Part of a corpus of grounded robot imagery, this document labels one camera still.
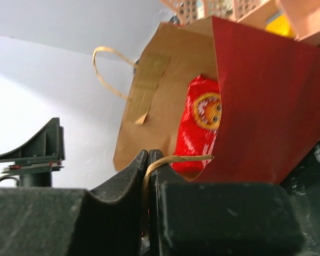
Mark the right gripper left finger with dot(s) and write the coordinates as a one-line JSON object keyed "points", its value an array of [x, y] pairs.
{"points": [[51, 221]]}

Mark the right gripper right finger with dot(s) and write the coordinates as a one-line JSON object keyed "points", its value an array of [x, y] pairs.
{"points": [[246, 214]]}

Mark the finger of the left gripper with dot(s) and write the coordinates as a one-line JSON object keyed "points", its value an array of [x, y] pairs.
{"points": [[34, 162]]}

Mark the red cookie snack bag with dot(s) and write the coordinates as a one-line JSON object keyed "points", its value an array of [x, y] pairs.
{"points": [[200, 119]]}

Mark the red paper bag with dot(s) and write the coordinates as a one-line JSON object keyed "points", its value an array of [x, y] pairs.
{"points": [[224, 102]]}

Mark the yellow sticky notes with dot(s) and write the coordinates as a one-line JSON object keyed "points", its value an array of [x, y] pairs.
{"points": [[280, 26]]}

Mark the pink desk organizer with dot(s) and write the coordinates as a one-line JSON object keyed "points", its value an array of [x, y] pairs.
{"points": [[303, 16]]}

